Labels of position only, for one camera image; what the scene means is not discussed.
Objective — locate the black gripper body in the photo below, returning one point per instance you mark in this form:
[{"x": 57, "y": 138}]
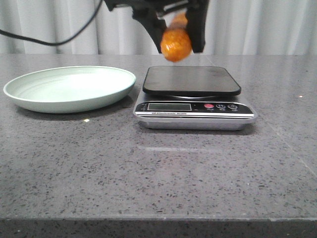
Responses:
[{"x": 161, "y": 6}]

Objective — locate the grey white curtain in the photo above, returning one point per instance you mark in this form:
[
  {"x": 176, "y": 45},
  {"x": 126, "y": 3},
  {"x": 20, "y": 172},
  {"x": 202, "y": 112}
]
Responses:
[{"x": 233, "y": 27}]

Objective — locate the orange corn cob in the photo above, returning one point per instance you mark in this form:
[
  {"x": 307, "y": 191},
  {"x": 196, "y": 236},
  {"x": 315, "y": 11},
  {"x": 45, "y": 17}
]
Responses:
[{"x": 176, "y": 44}]

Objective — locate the pale green round plate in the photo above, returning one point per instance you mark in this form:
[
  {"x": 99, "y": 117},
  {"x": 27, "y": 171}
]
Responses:
[{"x": 70, "y": 89}]

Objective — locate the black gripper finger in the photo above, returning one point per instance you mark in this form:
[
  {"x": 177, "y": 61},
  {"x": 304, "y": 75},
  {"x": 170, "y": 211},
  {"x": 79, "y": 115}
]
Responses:
[
  {"x": 154, "y": 26},
  {"x": 196, "y": 28}
]

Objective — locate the black silver kitchen scale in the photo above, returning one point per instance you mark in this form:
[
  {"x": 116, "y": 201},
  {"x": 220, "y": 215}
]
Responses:
[{"x": 192, "y": 98}]

